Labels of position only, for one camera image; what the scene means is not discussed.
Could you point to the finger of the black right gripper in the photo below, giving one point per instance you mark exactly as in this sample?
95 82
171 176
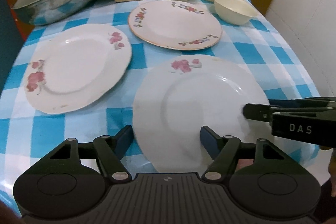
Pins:
308 102
293 112

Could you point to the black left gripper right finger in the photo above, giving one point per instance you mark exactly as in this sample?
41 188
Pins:
224 152

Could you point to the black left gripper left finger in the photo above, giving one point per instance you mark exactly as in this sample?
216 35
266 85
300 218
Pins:
110 150

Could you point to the white plate pink flowers front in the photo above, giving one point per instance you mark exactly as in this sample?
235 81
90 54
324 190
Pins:
177 98

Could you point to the white plate pink flowers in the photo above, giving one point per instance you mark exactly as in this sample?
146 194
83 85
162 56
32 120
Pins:
177 98
76 68

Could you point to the gold-rimmed floral plate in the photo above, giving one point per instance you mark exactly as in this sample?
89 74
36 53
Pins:
175 25

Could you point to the right hand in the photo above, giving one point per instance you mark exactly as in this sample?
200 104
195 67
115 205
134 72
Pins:
329 185

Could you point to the blue white checkered tablecloth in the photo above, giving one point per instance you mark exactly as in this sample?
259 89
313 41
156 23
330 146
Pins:
28 134

